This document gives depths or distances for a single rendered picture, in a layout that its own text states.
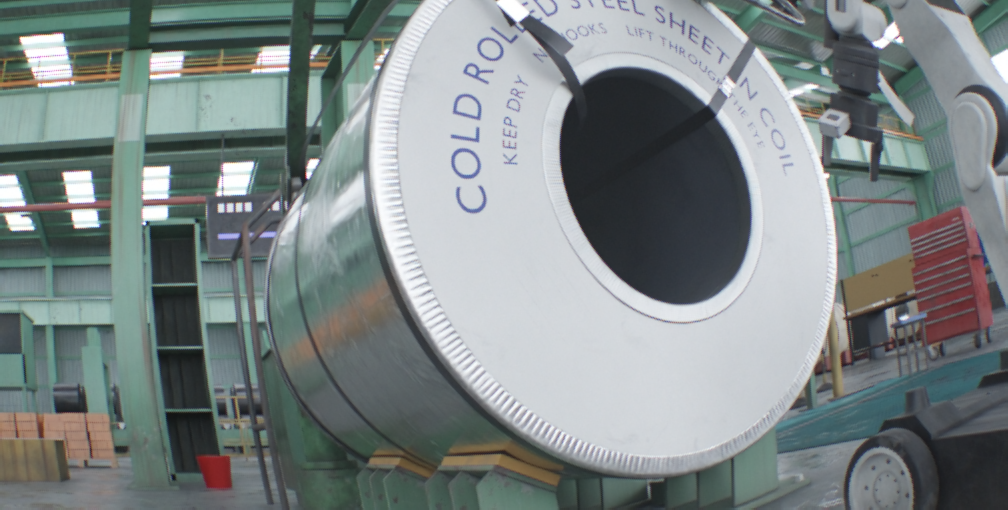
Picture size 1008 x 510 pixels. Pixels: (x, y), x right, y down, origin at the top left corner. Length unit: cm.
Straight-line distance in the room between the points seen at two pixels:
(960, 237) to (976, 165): 534
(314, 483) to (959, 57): 257
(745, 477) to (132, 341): 480
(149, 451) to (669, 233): 454
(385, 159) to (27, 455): 599
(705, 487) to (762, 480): 17
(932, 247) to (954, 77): 540
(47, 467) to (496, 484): 579
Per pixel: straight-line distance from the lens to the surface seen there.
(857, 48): 117
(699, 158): 186
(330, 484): 290
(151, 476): 579
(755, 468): 191
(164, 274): 775
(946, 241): 658
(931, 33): 131
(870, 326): 1206
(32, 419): 1192
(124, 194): 612
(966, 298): 637
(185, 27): 688
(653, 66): 170
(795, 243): 183
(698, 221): 190
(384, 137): 134
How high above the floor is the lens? 35
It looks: 13 degrees up
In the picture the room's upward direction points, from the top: 8 degrees counter-clockwise
